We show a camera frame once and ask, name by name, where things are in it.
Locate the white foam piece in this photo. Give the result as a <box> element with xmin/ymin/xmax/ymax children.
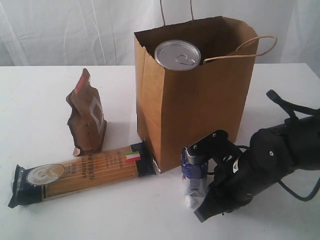
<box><xmin>185</xmin><ymin>195</ymin><xmax>198</xmax><ymax>209</ymax></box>

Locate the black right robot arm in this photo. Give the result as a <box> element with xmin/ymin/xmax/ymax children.
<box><xmin>191</xmin><ymin>115</ymin><xmax>320</xmax><ymax>222</ymax></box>

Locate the blue white milk carton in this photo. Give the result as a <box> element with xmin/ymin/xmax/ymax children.
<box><xmin>181</xmin><ymin>147</ymin><xmax>208</xmax><ymax>197</ymax></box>

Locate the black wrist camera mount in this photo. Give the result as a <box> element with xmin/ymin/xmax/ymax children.
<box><xmin>181</xmin><ymin>130</ymin><xmax>242</xmax><ymax>173</ymax></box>

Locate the brown coffee pouch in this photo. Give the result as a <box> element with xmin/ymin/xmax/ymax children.
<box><xmin>66</xmin><ymin>68</ymin><xmax>107</xmax><ymax>157</ymax></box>

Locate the spaghetti pasta package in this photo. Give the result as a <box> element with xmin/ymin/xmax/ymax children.
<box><xmin>8</xmin><ymin>142</ymin><xmax>156</xmax><ymax>209</ymax></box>

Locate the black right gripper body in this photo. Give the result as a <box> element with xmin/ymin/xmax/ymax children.
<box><xmin>205</xmin><ymin>152</ymin><xmax>254</xmax><ymax>215</ymax></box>

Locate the silver pull-tab tin can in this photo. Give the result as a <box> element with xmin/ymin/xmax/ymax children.
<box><xmin>154</xmin><ymin>39</ymin><xmax>201</xmax><ymax>71</ymax></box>

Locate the brown paper bag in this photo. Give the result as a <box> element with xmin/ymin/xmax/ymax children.
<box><xmin>134</xmin><ymin>16</ymin><xmax>260</xmax><ymax>172</ymax></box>

